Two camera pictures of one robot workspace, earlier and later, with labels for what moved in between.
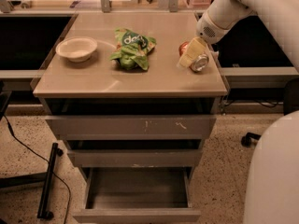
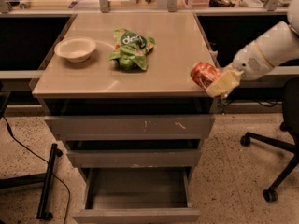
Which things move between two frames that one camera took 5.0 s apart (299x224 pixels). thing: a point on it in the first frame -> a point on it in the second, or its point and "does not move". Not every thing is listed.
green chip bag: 132,49 does not move
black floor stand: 46,177 does not move
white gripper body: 207,31 -> 250,61
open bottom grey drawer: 136,195 does not move
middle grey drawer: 135,158 does not move
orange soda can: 199,63 -> 202,73
